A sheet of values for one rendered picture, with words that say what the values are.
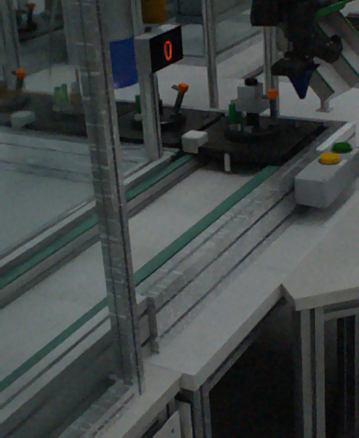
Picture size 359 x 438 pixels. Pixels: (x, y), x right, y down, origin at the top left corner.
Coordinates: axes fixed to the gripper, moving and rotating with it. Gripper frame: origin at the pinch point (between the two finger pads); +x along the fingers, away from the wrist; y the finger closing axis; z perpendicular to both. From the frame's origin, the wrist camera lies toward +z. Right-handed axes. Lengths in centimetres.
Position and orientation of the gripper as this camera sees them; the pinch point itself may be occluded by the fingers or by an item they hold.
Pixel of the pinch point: (302, 83)
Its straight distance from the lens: 192.9
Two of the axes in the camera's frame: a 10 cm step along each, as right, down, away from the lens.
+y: 5.0, -3.8, 7.8
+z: 8.6, 1.4, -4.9
